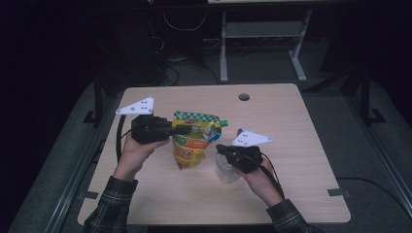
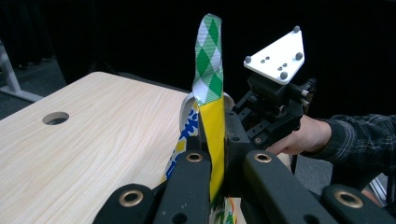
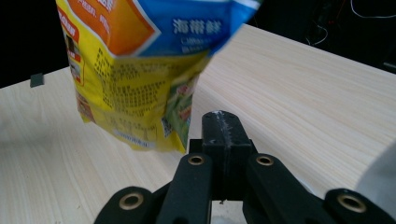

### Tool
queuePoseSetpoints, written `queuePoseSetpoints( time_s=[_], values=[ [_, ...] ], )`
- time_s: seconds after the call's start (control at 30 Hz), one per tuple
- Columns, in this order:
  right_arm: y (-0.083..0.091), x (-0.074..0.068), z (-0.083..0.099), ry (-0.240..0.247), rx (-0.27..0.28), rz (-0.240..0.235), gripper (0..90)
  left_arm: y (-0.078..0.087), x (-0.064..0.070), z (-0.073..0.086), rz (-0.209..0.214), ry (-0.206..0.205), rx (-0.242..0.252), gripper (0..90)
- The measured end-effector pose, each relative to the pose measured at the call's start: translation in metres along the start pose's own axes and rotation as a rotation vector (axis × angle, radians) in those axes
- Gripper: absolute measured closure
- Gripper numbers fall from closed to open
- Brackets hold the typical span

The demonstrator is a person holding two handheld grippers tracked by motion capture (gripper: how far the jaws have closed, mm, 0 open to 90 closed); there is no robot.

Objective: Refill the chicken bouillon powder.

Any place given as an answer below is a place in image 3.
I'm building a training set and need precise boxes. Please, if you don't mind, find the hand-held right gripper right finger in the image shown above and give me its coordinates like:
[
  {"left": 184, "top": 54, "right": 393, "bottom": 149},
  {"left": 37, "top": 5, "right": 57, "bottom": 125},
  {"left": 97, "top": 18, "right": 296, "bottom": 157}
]
[{"left": 221, "top": 110, "right": 259, "bottom": 202}]

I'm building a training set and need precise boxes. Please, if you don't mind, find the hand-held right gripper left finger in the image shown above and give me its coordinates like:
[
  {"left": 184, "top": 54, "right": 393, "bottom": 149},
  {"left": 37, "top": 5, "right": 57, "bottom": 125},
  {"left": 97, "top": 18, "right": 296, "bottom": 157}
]
[{"left": 189, "top": 110, "right": 232, "bottom": 202}]

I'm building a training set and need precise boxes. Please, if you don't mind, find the yellow printed snack bag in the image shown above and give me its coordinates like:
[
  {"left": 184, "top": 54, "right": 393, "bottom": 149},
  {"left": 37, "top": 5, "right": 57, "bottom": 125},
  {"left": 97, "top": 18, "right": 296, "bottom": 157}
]
[{"left": 55, "top": 0, "right": 265, "bottom": 154}]

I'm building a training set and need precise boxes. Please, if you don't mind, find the small black object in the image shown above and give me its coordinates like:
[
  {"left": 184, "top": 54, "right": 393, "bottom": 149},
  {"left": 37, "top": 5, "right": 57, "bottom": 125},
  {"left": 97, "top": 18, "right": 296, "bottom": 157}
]
[{"left": 29, "top": 72, "right": 45, "bottom": 89}]

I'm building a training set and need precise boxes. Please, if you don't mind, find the white hanging cable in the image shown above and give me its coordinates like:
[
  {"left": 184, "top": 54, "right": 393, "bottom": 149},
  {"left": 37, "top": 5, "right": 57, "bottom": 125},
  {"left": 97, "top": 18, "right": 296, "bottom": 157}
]
[{"left": 349, "top": 0, "right": 396, "bottom": 21}]

